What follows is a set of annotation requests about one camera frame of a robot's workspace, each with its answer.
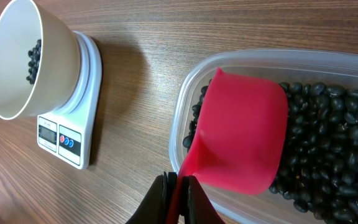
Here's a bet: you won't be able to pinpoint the pink plastic measuring scoop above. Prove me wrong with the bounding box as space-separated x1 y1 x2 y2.
167 68 288 223

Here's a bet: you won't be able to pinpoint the white digital kitchen scale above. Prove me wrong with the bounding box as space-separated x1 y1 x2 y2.
37 31 102 169

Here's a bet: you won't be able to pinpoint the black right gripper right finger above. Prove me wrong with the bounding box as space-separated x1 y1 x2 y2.
180 175 225 224

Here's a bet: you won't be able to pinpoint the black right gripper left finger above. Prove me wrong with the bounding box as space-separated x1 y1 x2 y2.
126 172 177 224

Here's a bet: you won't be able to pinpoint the black beans in container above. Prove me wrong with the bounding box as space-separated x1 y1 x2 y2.
182 79 358 224

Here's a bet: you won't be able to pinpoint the black beans in bowl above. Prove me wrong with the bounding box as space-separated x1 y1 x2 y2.
26 39 42 85

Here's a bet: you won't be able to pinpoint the white bowl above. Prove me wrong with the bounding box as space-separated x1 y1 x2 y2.
0 0 81 120

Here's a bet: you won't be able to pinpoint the clear plastic container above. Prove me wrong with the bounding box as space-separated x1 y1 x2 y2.
169 49 358 223

